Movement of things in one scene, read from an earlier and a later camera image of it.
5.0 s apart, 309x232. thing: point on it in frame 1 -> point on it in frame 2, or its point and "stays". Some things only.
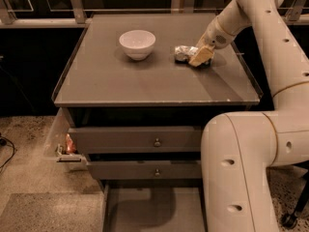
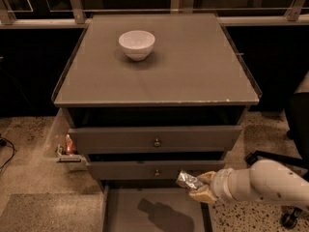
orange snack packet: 70,146 stays
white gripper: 214,36 -> 220,184
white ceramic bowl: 137,43 stays
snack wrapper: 184,53 -> 187,181
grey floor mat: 53,212 stays
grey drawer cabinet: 137,111 stays
